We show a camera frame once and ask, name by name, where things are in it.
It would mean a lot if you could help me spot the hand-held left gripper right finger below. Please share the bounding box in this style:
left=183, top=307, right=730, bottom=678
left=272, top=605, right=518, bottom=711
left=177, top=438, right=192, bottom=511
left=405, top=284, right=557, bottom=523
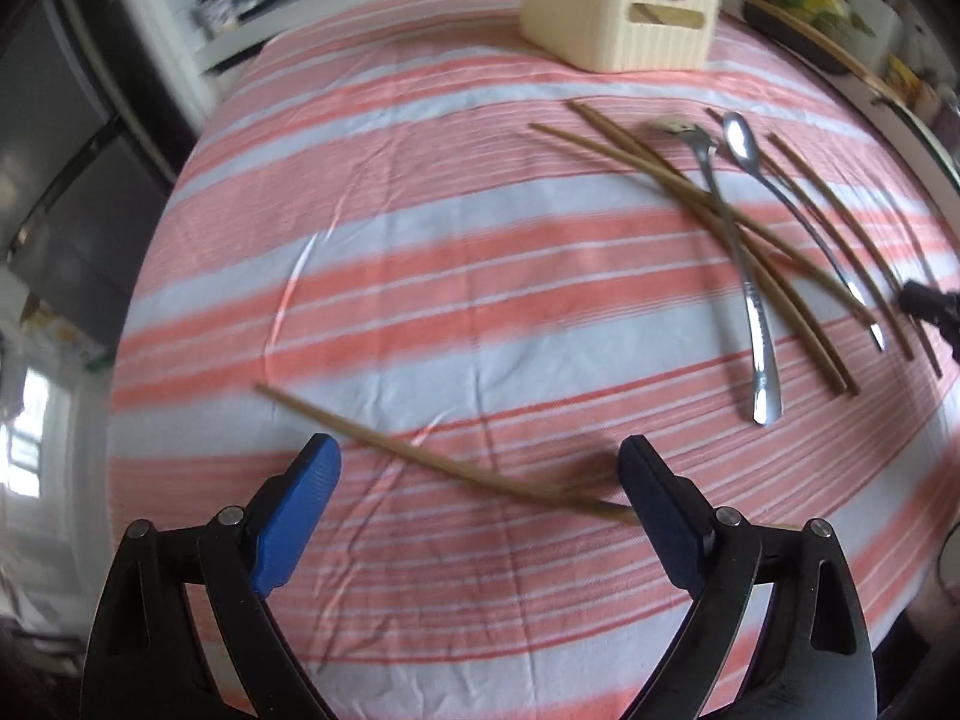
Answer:
left=616, top=435, right=878, bottom=720

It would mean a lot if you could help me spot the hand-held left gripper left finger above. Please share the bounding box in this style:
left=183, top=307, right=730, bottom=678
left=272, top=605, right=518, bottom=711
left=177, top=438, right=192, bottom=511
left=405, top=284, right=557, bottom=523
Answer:
left=81, top=433, right=342, bottom=720

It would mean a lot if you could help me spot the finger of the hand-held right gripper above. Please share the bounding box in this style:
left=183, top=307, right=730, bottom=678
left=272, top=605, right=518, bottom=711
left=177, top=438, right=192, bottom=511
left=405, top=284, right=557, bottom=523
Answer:
left=898, top=279, right=960, bottom=365

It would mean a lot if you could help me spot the silver metal fork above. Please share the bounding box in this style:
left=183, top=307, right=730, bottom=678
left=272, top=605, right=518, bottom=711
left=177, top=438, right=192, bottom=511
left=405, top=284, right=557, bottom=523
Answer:
left=649, top=116, right=785, bottom=425

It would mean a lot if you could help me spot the silver metal spoon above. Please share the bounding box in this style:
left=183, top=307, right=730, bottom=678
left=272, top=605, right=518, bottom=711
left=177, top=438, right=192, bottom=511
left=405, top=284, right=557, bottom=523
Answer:
left=720, top=111, right=887, bottom=353

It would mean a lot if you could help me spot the cream ribbed utensil holder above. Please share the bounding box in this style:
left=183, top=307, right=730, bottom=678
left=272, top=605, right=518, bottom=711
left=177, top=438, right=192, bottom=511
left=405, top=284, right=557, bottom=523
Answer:
left=516, top=0, right=730, bottom=74

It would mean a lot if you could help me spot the yellow snack packet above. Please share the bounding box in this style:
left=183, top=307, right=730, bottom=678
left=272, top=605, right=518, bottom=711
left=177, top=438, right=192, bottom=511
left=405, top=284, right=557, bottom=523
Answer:
left=885, top=56, right=923, bottom=95

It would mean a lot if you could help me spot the white carton box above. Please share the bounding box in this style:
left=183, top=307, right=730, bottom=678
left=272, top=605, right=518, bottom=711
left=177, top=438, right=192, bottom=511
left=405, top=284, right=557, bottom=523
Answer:
left=847, top=0, right=905, bottom=76

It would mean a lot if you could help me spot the red white striped tablecloth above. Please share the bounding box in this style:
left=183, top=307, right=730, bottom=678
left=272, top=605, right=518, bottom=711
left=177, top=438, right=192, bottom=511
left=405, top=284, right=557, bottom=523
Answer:
left=105, top=0, right=960, bottom=720

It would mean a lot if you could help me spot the bright window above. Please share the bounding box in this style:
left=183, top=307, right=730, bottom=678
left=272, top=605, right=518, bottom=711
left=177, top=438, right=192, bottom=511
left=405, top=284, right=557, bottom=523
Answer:
left=0, top=367, right=68, bottom=500

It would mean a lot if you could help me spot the dark oblong tray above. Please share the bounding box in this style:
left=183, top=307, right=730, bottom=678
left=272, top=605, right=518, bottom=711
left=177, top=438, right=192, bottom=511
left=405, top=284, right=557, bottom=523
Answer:
left=742, top=0, right=852, bottom=76

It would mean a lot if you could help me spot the steel refrigerator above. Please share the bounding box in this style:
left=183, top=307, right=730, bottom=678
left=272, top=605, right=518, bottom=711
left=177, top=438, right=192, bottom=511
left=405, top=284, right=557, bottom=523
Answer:
left=0, top=0, right=197, bottom=316

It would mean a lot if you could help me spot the glass jar with dark lid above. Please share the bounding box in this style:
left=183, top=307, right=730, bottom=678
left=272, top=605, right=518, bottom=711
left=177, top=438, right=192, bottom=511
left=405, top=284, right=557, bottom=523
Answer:
left=196, top=0, right=242, bottom=38

